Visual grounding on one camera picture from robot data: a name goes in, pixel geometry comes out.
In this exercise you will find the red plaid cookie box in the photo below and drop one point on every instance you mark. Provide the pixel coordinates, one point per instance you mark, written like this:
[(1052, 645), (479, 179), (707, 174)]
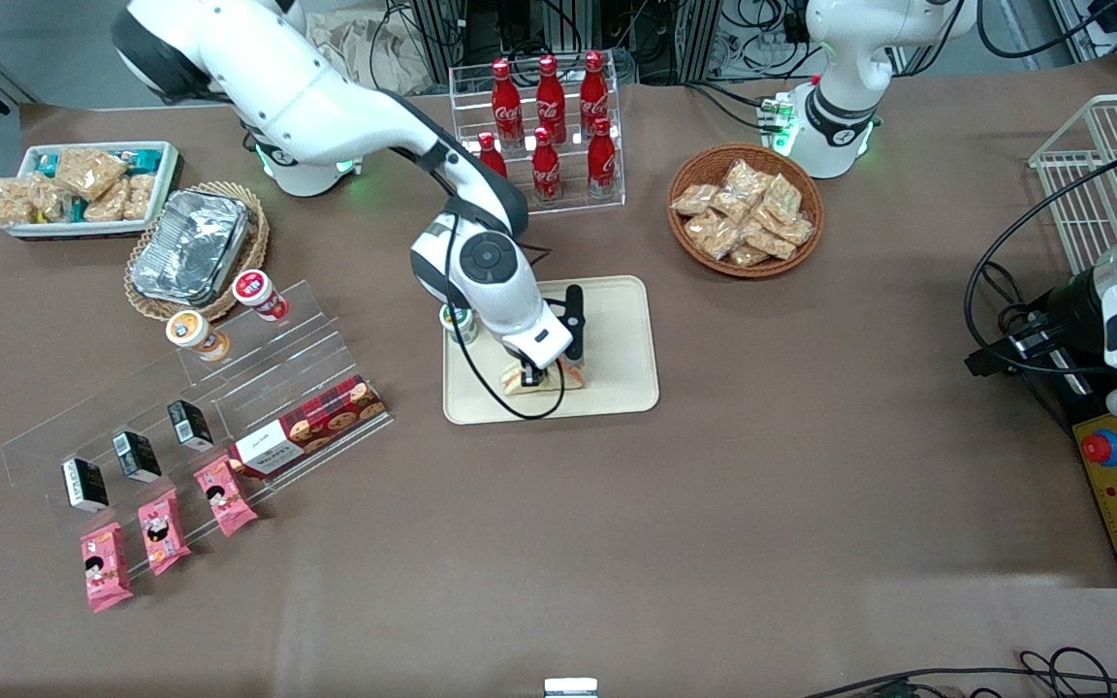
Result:
[(311, 427)]

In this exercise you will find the beige serving tray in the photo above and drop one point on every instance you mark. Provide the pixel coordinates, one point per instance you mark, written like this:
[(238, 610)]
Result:
[(622, 359)]

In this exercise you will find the small black carton box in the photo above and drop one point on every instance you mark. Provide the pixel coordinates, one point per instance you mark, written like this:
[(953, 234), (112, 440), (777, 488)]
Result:
[(190, 425), (136, 456), (83, 485)]

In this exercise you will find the red cola bottle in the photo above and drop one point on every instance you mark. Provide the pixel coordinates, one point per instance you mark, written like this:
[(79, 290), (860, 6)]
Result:
[(550, 92), (493, 155), (546, 170), (601, 163), (593, 89), (506, 97)]

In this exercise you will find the brown table cover sheet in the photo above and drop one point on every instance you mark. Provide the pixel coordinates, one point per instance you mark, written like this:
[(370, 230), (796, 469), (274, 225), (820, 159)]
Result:
[(811, 485)]

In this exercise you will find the clear rice cracker packet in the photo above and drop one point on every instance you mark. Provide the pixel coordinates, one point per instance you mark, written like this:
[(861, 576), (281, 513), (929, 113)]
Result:
[(88, 170), (139, 194), (15, 199), (108, 206), (52, 199)]

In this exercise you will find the clear acrylic bottle rack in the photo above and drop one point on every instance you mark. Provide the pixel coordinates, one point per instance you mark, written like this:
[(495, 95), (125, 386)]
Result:
[(573, 208)]

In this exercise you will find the beige crumpled cloth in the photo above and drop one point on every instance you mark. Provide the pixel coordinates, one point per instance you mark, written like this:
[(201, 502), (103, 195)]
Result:
[(365, 53)]

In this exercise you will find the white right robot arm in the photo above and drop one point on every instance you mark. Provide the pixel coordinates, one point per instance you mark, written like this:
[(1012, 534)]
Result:
[(277, 78)]

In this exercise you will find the oval wicker tray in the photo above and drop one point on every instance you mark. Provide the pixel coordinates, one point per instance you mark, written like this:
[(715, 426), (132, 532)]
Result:
[(253, 233)]

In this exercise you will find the round brown wicker basket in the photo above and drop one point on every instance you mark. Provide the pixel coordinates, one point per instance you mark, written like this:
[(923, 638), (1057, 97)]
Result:
[(699, 165)]

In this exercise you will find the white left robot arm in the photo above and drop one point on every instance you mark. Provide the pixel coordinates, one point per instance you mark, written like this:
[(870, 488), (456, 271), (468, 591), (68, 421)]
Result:
[(845, 87)]

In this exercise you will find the pink cartoon snack packet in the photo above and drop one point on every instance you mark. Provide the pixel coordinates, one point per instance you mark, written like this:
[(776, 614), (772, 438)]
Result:
[(163, 531), (105, 567), (224, 496)]

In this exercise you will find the clear bagged pastry packet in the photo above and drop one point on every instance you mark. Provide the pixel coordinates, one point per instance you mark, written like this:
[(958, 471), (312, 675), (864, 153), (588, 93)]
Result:
[(797, 231), (770, 240), (783, 197), (745, 179), (712, 235), (694, 200), (749, 256), (733, 206)]

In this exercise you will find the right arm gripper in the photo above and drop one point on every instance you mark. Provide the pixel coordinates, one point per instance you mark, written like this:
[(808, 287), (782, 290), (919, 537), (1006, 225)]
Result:
[(528, 371)]

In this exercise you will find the green lid yogurt cup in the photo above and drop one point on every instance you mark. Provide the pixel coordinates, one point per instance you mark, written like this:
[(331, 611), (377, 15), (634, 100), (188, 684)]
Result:
[(459, 325)]

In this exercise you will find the orange lid yogurt cup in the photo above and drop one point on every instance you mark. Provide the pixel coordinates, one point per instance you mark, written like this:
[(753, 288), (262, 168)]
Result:
[(195, 334)]

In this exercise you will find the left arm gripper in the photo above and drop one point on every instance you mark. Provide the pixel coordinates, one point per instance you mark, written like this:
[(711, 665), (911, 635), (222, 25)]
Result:
[(1067, 308)]

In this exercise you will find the red lid yogurt cup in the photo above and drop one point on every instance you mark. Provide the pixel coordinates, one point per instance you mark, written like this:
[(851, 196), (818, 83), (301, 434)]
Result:
[(258, 294)]

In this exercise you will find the triangle sandwich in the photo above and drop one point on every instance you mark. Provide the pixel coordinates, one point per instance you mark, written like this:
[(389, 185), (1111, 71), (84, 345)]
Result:
[(558, 383)]

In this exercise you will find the clear acrylic stepped shelf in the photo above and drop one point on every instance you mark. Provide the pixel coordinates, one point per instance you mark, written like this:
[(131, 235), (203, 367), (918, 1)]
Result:
[(268, 388)]

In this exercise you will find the foil container stack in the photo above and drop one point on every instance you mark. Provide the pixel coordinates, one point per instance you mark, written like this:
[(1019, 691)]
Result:
[(190, 247)]

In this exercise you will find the teal snack packet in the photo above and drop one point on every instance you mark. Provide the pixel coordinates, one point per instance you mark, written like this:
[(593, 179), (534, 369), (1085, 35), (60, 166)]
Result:
[(47, 163), (143, 158), (77, 210)]

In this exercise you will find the white plastic bin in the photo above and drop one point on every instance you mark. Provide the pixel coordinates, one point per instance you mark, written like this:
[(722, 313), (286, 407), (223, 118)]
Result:
[(169, 184)]

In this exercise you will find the aluminium profile rack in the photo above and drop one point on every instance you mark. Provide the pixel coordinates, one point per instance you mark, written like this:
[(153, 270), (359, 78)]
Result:
[(675, 34)]

